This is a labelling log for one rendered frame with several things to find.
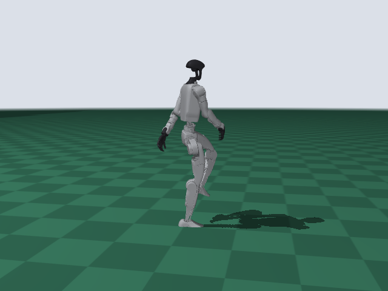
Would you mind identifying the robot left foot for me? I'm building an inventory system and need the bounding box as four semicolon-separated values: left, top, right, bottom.
199;188;210;197

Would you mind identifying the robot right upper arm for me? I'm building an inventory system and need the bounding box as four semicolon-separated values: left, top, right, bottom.
192;85;211;118

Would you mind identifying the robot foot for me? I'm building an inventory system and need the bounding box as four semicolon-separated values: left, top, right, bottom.
199;188;210;197
178;219;204;227

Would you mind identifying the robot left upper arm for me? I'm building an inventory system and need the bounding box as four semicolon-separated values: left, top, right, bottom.
173;88;182;116

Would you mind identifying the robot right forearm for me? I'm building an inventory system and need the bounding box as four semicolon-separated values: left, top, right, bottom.
207;110;224;130

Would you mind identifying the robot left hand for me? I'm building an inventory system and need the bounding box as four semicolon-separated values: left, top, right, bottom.
157;127;168;152

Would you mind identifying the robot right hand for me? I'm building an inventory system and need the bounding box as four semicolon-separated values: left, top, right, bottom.
218;127;225;140

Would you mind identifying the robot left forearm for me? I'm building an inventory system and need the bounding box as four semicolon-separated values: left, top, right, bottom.
162;112;178;134

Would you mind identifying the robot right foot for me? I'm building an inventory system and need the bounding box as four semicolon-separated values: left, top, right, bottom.
178;219;204;227

